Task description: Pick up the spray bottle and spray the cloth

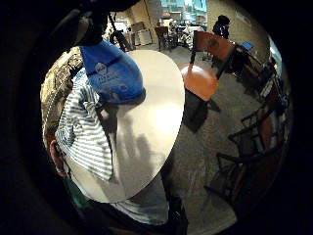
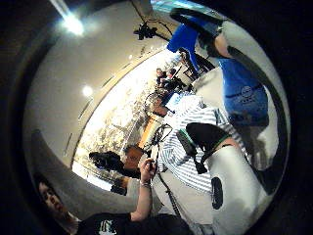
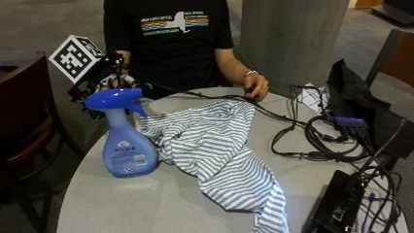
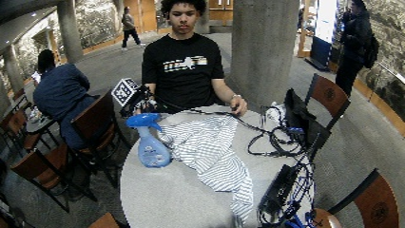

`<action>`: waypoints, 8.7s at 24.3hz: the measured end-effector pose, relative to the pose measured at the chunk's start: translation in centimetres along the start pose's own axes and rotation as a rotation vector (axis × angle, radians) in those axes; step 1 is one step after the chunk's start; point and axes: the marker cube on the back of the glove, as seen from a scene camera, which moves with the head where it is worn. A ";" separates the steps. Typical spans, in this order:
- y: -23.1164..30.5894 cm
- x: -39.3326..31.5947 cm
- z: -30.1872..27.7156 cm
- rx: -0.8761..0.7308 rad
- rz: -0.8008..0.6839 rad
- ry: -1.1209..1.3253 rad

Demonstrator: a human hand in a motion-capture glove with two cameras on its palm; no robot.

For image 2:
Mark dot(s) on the brown wooden box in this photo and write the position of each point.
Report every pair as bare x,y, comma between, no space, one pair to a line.
133,157

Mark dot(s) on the blue white striped cloth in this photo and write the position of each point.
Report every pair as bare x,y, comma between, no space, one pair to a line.
182,156

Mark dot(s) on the blue printed bag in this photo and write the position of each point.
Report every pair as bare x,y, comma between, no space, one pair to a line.
244,94

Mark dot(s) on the person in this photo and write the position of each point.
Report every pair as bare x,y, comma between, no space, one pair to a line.
171,73
98,223
160,76

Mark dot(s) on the ceiling lamp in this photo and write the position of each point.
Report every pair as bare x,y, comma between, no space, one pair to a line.
87,90
73,24

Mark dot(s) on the black camera device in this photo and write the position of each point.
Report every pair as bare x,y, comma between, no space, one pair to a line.
106,160

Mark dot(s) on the black camera on mount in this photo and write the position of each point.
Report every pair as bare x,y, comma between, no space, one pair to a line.
145,31

